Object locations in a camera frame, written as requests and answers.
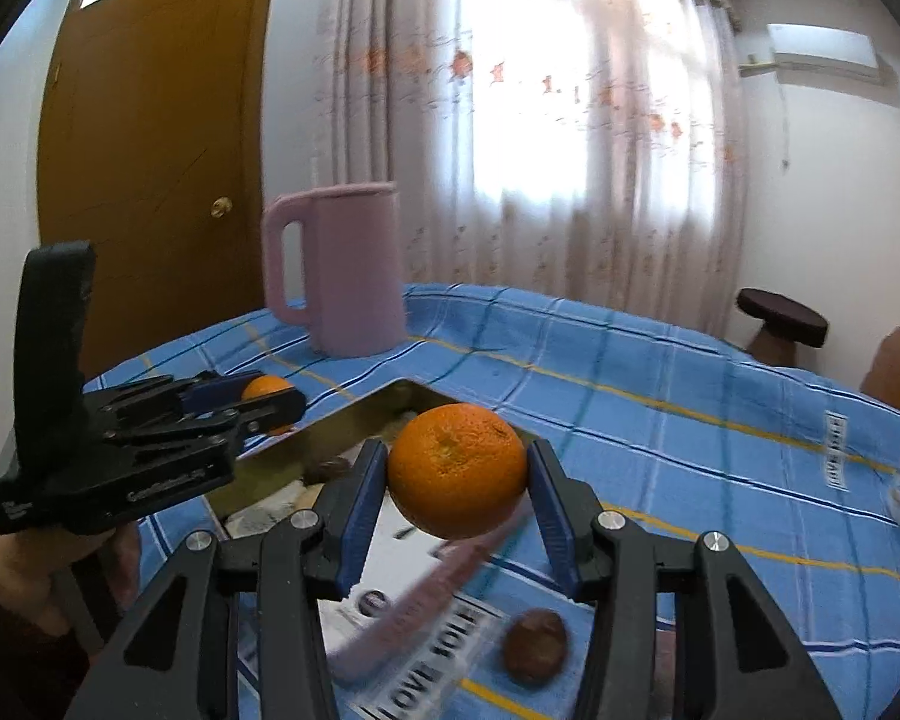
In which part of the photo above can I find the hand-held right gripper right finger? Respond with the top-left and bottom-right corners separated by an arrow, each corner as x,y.
529,439 -> 845,720

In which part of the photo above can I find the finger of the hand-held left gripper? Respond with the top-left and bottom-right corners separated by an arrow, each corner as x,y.
103,388 -> 307,452
84,369 -> 268,421

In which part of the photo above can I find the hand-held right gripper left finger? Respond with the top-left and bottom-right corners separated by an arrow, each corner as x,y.
64,439 -> 389,720

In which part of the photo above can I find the small orange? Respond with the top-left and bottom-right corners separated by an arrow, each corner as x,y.
241,375 -> 299,437

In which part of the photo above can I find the gold metal tray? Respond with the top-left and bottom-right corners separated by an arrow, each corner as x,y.
208,379 -> 545,541

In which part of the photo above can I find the large orange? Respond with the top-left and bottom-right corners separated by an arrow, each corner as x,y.
387,403 -> 530,539

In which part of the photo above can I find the person's left forearm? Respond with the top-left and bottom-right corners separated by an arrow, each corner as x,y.
0,540 -> 98,720

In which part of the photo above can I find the person's left hand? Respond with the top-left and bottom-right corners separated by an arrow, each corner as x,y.
0,521 -> 143,650

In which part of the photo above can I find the pink plastic stick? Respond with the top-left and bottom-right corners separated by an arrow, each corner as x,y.
330,499 -> 533,687

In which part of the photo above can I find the brown round fruit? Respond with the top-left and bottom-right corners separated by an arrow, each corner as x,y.
501,609 -> 569,687

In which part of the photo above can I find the pink plastic pitcher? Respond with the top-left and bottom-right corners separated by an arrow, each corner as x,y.
261,181 -> 407,359

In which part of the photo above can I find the blue plaid tablecloth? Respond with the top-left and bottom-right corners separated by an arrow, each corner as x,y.
82,283 -> 900,720

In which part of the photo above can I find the white printed paper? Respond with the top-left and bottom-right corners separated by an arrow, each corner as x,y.
322,495 -> 511,720

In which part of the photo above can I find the brown wooden door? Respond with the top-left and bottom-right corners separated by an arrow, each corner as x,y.
37,0 -> 282,383

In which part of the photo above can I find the white cloth label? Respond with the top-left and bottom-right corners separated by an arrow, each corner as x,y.
823,410 -> 853,492

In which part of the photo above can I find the dark brown round stool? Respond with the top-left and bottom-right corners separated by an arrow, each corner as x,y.
736,288 -> 830,368

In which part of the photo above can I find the sheer floral curtain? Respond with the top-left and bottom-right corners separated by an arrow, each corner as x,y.
311,0 -> 751,335

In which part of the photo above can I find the brown chair back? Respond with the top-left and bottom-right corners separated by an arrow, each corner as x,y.
860,326 -> 900,415

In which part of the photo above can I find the white air conditioner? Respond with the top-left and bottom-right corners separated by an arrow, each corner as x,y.
739,22 -> 900,89

